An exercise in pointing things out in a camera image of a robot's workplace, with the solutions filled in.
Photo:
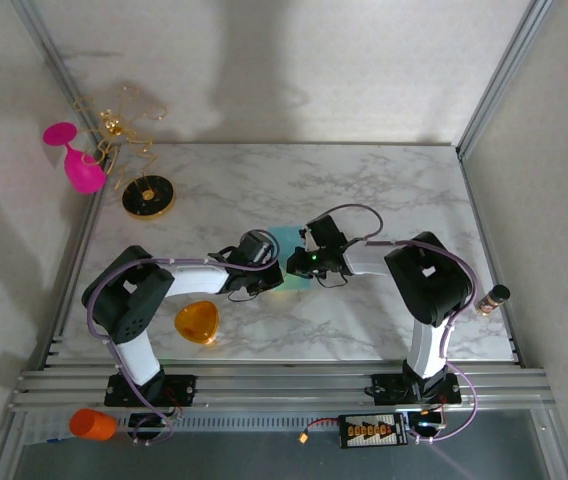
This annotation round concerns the pink plastic wine glass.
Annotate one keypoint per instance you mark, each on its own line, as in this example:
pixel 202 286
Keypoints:
pixel 81 170

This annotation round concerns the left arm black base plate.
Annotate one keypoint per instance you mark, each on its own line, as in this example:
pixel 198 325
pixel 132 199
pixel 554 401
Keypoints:
pixel 184 390

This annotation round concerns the aluminium frame post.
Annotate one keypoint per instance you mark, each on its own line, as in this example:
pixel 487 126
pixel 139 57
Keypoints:
pixel 49 50
pixel 502 75

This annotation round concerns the black controller box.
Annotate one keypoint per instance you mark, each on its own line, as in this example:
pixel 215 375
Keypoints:
pixel 426 425
pixel 146 422

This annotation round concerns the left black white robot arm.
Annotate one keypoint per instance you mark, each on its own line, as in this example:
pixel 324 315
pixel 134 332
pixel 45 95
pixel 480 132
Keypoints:
pixel 129 300

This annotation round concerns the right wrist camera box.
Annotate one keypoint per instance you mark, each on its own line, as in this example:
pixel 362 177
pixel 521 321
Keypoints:
pixel 326 231

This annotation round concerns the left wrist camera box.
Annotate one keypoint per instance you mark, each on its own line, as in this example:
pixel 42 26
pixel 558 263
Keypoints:
pixel 254 246

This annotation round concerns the black charger board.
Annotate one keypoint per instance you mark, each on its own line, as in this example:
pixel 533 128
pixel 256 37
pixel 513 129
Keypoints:
pixel 371 431

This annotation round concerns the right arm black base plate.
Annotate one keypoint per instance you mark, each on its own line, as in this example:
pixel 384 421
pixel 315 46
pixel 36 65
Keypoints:
pixel 386 390

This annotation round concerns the light blue paper sheet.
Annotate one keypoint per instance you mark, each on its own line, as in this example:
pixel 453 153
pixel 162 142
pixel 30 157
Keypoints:
pixel 286 240

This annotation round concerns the small brown bottle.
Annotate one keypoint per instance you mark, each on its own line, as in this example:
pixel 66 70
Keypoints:
pixel 491 300

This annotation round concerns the aluminium rail frame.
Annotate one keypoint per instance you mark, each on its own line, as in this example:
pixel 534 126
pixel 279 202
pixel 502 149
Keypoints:
pixel 284 387

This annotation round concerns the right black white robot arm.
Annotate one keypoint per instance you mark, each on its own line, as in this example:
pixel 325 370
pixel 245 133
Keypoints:
pixel 429 280

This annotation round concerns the orange triangular bowl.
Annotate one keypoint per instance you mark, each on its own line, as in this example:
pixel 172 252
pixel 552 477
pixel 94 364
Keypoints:
pixel 196 320

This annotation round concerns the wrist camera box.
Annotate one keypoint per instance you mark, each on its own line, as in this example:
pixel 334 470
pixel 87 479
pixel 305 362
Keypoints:
pixel 254 246
pixel 326 231

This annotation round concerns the orange plastic cup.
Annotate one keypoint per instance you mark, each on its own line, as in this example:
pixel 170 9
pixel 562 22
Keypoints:
pixel 91 425

